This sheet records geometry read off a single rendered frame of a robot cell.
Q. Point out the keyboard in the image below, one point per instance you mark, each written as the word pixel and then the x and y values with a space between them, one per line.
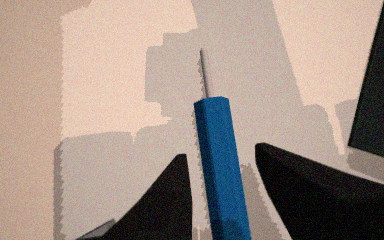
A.
pixel 367 131

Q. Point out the blue stylus with grey tip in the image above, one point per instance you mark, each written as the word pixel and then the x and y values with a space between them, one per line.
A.
pixel 221 170

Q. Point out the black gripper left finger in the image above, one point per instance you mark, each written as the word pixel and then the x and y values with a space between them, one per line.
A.
pixel 164 212

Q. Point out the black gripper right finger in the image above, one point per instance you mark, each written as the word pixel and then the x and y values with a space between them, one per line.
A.
pixel 319 202

